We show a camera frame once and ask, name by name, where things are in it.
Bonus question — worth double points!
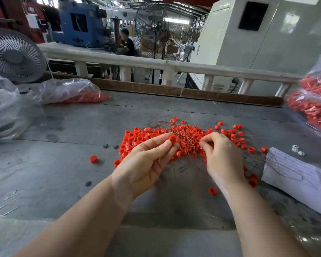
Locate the person's right hand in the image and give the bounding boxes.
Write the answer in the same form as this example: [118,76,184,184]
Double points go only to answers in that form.
[199,131,247,192]

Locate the person's left hand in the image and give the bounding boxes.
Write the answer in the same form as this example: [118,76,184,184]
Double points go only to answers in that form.
[111,132,179,200]

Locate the pile of red plastic rings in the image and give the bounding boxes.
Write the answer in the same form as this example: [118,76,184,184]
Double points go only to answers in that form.
[113,116,269,196]

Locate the bundle of thin metal wires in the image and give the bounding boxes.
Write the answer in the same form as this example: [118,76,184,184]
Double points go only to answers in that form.
[149,120,212,161]

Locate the person's right forearm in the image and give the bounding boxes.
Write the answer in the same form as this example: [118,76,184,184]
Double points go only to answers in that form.
[220,179,312,257]

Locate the person's left forearm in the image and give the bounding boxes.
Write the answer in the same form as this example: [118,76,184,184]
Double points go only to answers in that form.
[13,179,134,257]

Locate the white paper sheet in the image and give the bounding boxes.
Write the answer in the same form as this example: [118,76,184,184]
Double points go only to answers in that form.
[261,147,321,220]

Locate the brown wooden board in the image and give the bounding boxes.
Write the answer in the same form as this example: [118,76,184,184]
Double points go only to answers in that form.
[40,72,284,107]

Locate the large clear bag red pieces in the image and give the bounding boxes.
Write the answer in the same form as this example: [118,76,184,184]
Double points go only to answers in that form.
[284,46,321,134]

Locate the clear bag with red pieces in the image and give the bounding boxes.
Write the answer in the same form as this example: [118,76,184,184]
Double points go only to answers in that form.
[28,78,111,104]

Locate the white metal railing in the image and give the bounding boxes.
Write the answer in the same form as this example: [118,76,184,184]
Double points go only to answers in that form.
[37,42,303,98]

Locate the large grey machine cabinet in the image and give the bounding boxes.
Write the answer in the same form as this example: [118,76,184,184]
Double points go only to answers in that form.
[188,0,321,96]

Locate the blue industrial machine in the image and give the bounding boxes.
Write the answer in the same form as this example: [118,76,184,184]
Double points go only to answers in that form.
[53,0,111,49]

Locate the crumpled clear plastic bag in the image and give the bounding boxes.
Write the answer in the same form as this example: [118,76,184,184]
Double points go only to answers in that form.
[0,71,30,140]

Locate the white desk fan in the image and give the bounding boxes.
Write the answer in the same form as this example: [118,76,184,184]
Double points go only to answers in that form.
[0,28,48,85]

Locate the red industrial machine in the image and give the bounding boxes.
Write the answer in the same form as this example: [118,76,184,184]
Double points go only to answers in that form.
[0,0,48,44]

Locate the black pedestal fan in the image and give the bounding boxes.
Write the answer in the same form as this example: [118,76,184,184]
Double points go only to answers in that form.
[154,26,173,85]

